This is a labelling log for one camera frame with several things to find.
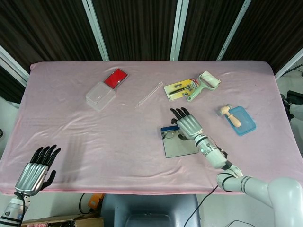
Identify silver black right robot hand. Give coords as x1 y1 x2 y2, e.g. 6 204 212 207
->
169 107 205 140

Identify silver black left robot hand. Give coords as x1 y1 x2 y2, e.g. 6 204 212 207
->
14 144 62 197

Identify wire-frame eyeglasses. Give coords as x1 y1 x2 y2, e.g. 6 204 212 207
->
162 131 187 140

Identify dark blue glasses case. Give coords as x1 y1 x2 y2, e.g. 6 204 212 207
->
160 125 199 158

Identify razor in yellow blister pack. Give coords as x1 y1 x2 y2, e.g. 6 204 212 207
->
163 78 200 102

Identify wooden toy hammer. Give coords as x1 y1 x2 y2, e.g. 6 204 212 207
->
218 104 241 128

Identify mint green lint roller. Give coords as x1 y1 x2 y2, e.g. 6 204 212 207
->
186 70 222 103

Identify blue plastic tray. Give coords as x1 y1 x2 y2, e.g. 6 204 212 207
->
223 105 257 137

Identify brown cardboard box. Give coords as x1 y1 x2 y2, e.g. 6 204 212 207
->
21 214 105 227

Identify orange device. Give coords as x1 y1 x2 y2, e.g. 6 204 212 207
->
88 193 105 212

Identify pink tablecloth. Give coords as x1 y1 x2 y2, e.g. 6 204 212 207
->
0 61 303 196

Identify red flat card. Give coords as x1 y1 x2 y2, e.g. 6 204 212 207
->
103 68 130 90

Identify grey robot torso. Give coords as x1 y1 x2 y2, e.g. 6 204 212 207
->
100 193 202 227

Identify clear plastic container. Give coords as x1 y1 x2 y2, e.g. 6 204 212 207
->
85 81 117 112

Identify black device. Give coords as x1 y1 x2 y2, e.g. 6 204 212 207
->
280 91 303 119

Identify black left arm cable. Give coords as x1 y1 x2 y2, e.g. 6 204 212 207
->
14 192 27 227

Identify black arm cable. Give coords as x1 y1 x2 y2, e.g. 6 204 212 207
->
183 183 220 227
14 192 27 227

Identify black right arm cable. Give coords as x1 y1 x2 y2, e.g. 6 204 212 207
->
183 183 220 227

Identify white frame post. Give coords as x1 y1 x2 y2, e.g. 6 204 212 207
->
169 0 190 61
216 0 251 61
81 0 109 61
0 44 30 88
274 47 303 80

